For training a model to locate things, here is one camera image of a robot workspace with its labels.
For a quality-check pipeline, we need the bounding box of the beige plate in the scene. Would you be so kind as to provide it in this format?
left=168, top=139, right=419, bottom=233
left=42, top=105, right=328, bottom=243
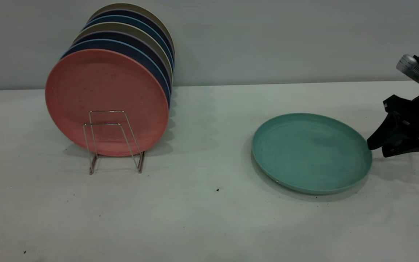
left=88, top=3, right=176, bottom=55
left=72, top=22, right=174, bottom=84

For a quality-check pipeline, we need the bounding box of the pink round plate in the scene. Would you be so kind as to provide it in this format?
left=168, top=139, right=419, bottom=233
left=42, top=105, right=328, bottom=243
left=45, top=49, right=169, bottom=158

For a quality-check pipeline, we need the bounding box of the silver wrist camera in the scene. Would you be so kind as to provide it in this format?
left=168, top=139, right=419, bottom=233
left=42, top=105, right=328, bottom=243
left=396, top=54, right=419, bottom=90

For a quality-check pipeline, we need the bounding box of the green round plate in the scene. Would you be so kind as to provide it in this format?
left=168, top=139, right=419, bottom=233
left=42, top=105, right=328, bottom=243
left=251, top=113, right=373, bottom=195

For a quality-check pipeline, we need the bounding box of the navy blue plate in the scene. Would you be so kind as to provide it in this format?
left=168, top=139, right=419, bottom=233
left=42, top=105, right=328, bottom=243
left=61, top=39, right=172, bottom=110

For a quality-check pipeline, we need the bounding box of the metal wire plate rack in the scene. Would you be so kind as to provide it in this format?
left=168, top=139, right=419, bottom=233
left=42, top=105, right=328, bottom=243
left=83, top=110, right=145, bottom=175

